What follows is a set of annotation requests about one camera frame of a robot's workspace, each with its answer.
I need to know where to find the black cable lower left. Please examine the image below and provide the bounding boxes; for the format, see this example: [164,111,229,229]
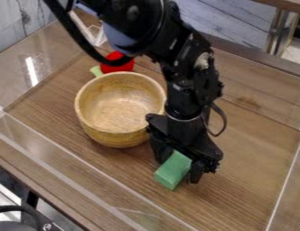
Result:
[0,204,37,231]

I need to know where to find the red fuzzy ball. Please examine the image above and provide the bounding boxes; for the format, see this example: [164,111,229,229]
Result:
[100,50,137,75]

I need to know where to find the brown wooden bowl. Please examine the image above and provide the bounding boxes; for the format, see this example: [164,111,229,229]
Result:
[74,71,167,148]

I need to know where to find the clear acrylic corner bracket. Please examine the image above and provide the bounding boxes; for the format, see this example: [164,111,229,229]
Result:
[69,11,106,47]

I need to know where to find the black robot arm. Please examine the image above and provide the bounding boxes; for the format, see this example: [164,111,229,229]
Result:
[44,0,224,184]

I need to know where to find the metal table frame background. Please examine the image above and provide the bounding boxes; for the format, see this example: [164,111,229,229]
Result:
[259,0,300,56]

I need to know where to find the small light green block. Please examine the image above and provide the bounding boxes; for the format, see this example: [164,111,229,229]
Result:
[90,66,104,77]

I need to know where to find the clear acrylic front wall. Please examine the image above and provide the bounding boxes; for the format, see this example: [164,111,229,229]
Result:
[0,107,197,231]

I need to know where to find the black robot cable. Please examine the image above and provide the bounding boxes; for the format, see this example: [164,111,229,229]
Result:
[201,102,231,138]

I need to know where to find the green rectangular stick block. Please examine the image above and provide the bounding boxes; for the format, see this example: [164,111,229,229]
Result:
[155,151,193,190]

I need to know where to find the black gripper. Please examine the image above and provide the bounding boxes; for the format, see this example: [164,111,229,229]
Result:
[145,114,224,184]

